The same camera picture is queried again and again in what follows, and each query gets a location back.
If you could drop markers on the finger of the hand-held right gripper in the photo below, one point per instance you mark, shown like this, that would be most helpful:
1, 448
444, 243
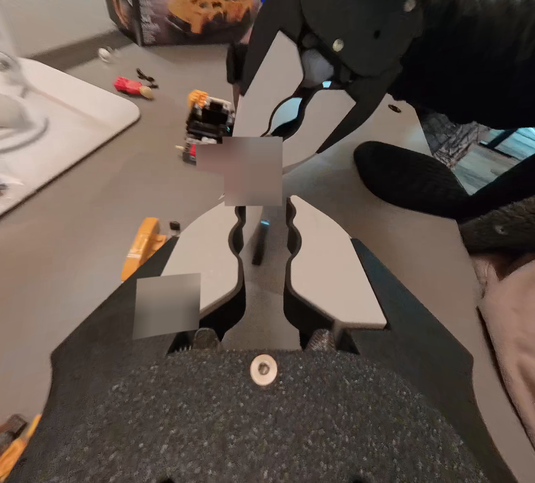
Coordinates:
267, 86
326, 123

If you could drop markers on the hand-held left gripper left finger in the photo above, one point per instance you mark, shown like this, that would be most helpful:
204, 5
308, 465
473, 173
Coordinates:
213, 249

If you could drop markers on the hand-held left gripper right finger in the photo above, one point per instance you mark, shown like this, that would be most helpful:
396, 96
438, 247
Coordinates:
330, 274

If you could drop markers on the long black lego piece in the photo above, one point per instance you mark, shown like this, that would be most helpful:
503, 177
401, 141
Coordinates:
261, 244

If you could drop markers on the partly built lego car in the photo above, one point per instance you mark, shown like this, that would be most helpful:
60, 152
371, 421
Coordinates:
209, 119

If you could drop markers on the person's right forearm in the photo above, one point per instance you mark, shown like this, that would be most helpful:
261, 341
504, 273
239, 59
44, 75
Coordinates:
480, 52

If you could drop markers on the tiny black lego brick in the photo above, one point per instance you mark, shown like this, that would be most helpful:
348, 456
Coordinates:
174, 227

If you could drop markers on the orange lego body piece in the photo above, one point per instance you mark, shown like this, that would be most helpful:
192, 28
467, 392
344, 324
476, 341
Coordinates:
142, 247

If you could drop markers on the red lego minifigure torso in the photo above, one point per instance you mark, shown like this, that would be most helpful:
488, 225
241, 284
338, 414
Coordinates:
125, 86

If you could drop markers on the orange lego assembly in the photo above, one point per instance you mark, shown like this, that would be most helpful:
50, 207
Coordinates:
16, 445

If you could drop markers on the black mesh office chair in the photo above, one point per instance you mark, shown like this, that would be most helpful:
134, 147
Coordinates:
409, 178

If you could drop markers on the white book stand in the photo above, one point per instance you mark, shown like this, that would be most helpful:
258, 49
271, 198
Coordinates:
83, 115

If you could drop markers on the person's pink clothing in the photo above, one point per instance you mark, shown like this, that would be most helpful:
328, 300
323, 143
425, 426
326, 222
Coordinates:
510, 324

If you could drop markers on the clear bag of small parts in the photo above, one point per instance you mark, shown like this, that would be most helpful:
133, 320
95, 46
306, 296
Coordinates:
5, 189

